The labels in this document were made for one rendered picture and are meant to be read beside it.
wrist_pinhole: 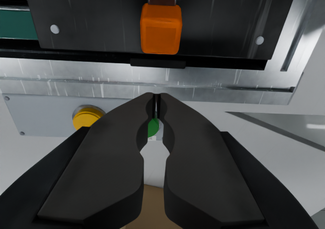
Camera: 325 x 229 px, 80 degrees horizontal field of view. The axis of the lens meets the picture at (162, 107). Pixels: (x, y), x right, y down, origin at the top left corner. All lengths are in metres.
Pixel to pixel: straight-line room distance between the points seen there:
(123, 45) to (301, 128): 1.74
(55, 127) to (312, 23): 0.32
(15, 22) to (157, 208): 0.43
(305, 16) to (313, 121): 1.64
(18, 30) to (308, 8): 0.30
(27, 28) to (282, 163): 0.54
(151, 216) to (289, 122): 1.45
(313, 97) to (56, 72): 0.42
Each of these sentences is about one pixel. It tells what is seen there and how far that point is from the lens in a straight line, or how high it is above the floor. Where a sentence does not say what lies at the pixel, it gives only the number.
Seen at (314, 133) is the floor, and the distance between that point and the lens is 1.96.
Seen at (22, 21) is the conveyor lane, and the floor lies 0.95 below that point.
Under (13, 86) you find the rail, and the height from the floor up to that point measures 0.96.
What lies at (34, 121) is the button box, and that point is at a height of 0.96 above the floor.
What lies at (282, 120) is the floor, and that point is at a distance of 1.73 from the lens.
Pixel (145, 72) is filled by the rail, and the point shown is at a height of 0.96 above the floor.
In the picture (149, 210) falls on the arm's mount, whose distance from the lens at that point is 0.50.
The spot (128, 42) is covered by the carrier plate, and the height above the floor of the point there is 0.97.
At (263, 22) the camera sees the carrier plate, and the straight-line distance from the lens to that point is 0.22.
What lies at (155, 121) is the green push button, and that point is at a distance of 0.25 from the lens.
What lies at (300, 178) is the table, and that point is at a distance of 0.62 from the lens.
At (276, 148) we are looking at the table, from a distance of 0.51.
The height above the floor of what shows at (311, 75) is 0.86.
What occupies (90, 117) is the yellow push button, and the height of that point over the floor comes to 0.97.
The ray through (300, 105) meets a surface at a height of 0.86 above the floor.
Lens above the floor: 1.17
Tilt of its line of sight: 57 degrees down
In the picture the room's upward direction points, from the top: 179 degrees clockwise
